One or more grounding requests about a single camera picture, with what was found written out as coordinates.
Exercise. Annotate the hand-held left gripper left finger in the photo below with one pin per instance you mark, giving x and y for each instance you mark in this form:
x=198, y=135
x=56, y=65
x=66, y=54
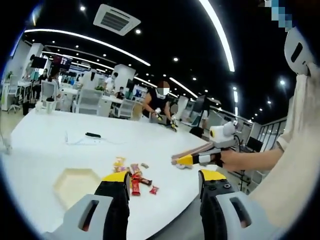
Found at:
x=112, y=197

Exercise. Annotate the white cup with black lid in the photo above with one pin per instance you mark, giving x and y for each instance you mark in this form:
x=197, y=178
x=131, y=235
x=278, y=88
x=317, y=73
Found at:
x=50, y=106

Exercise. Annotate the white mesh office chair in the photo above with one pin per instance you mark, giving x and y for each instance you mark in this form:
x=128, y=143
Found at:
x=88, y=100
x=127, y=108
x=48, y=90

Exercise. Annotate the pile of snack packets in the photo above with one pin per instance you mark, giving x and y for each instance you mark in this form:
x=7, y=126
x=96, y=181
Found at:
x=119, y=163

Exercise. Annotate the long curved ceiling light strip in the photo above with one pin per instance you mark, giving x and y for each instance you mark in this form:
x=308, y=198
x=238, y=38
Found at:
x=35, y=30
x=231, y=65

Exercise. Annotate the operator in beige shirt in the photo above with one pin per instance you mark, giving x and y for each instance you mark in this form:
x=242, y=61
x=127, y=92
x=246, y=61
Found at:
x=295, y=137

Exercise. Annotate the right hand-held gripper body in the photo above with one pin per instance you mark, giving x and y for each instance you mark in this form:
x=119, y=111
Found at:
x=220, y=135

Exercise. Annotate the person's right hand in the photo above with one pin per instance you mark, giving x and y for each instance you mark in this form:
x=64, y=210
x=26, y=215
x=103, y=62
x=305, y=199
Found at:
x=232, y=160

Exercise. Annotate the ceiling air conditioner vent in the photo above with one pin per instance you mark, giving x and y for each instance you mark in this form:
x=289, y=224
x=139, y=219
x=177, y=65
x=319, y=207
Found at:
x=116, y=18

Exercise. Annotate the cream hexagonal container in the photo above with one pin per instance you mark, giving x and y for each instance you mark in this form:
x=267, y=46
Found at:
x=75, y=185

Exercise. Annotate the background display screen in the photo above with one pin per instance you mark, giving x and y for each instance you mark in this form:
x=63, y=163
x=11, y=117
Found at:
x=62, y=62

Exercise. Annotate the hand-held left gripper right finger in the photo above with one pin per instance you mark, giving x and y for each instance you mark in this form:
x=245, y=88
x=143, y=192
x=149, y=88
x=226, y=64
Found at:
x=212, y=197

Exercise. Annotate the white worn device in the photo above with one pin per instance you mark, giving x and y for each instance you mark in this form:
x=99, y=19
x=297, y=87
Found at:
x=290, y=42

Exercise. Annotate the small red candy packet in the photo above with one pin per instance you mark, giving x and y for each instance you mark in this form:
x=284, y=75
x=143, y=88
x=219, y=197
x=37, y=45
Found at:
x=154, y=190

